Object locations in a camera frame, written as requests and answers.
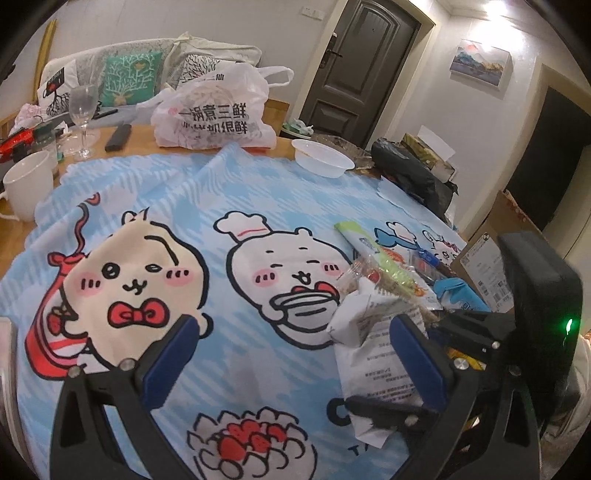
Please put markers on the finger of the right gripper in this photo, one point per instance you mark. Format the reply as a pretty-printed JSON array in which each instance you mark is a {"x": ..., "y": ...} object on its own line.
[
  {"x": 469, "y": 330},
  {"x": 387, "y": 415}
]

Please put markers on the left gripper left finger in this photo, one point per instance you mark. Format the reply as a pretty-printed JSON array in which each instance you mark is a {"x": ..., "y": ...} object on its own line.
[{"x": 83, "y": 445}]

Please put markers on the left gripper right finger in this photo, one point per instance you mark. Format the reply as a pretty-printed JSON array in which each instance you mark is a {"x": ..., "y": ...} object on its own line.
[{"x": 486, "y": 427}]

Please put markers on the green Alpenliebe candy pack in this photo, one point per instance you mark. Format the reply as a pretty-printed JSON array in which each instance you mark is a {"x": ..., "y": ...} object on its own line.
[{"x": 358, "y": 238}]

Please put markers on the blue snack packet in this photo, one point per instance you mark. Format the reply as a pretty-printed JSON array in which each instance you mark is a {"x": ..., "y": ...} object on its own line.
[{"x": 456, "y": 294}]

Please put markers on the cardboard box with labels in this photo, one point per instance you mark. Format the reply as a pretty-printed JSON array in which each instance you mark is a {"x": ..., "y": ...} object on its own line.
[{"x": 480, "y": 263}]

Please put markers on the orange white snack packet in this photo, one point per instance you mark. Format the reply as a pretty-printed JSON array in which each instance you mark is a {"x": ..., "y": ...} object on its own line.
[{"x": 404, "y": 281}]

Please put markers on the brown grain bar packet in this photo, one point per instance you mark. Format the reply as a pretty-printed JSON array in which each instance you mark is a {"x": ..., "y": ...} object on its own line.
[{"x": 348, "y": 282}]

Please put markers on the blue cartoon tablecloth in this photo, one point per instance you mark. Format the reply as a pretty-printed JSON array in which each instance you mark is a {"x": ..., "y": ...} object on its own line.
[{"x": 247, "y": 245}]

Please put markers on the black bag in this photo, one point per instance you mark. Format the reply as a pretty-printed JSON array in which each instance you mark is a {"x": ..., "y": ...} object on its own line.
[{"x": 413, "y": 177}]

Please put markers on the white ceramic mug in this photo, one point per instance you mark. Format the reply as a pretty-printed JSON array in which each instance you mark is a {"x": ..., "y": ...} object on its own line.
[{"x": 26, "y": 184}]

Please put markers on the white plastic bowl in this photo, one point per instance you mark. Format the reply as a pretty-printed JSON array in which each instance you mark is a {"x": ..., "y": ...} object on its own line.
[{"x": 320, "y": 159}]

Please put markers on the black remote control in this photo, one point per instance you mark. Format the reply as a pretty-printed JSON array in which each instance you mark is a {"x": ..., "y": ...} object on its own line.
[{"x": 118, "y": 139}]

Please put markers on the clear wine glass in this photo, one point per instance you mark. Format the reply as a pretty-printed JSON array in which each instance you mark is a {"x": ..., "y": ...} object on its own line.
[{"x": 83, "y": 101}]

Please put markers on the white printed plastic bag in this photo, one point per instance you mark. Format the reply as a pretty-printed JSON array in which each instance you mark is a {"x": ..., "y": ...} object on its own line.
[{"x": 220, "y": 108}]

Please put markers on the dark brown door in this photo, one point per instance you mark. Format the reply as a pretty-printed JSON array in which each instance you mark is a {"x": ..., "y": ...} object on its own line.
[{"x": 358, "y": 70}]

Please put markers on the teal tree pillow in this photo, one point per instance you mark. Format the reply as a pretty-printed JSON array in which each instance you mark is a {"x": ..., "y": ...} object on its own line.
[{"x": 130, "y": 79}]

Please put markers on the white black-print pillow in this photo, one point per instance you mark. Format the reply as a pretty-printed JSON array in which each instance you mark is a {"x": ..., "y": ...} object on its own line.
[{"x": 53, "y": 95}]

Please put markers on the landscape wall painting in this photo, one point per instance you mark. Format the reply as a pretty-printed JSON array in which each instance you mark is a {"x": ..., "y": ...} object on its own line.
[{"x": 481, "y": 62}]

